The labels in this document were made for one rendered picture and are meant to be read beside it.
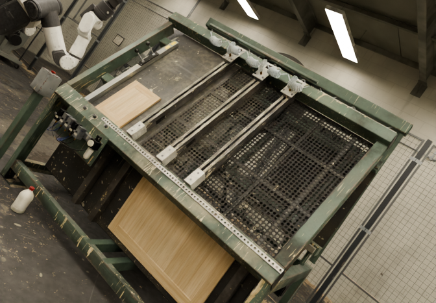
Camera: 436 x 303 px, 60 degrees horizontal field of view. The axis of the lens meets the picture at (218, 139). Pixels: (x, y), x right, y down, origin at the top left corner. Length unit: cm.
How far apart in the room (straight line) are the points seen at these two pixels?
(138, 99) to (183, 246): 117
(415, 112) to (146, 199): 556
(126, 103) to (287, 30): 617
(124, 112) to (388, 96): 552
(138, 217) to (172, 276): 48
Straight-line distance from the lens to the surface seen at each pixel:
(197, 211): 229
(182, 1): 1078
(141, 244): 275
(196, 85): 296
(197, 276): 254
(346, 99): 332
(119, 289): 259
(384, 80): 765
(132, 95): 303
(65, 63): 216
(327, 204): 236
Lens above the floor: 132
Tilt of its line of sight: 2 degrees down
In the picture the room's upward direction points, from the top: 35 degrees clockwise
